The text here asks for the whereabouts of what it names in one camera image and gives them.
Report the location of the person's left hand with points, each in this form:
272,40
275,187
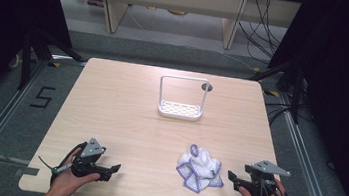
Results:
66,180

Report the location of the white rack with slotted base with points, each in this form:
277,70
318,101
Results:
180,109

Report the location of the black metal stand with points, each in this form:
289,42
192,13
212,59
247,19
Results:
26,59
297,93

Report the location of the white cloth with purple trim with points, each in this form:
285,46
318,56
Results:
202,168

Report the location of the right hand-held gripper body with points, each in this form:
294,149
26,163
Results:
265,176

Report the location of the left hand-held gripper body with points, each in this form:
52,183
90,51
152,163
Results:
92,150

